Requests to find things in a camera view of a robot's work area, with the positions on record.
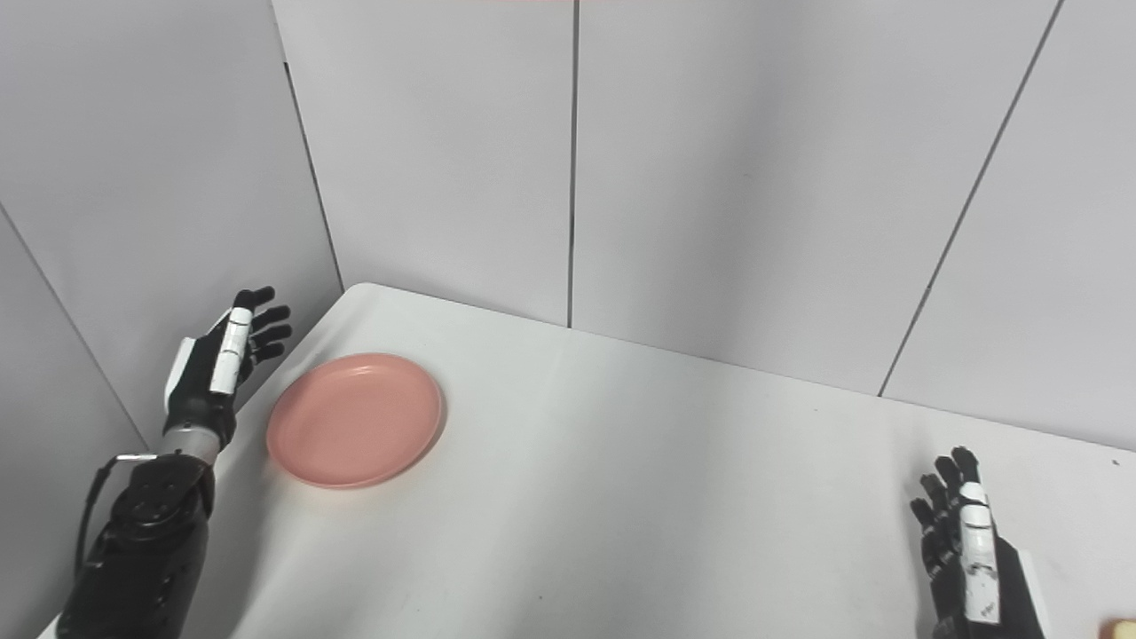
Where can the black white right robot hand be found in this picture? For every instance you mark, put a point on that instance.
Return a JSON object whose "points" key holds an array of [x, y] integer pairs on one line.
{"points": [[958, 577]]}

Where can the slice of bread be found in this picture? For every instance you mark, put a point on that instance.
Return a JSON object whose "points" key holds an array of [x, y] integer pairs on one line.
{"points": [[1120, 630]]}

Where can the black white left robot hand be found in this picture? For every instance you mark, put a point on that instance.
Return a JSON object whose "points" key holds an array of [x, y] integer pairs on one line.
{"points": [[202, 390]]}

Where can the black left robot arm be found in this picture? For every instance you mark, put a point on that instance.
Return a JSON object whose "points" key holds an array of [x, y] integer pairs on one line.
{"points": [[142, 541]]}

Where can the pink round plate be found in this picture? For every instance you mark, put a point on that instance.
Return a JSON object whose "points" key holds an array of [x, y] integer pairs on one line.
{"points": [[355, 419]]}

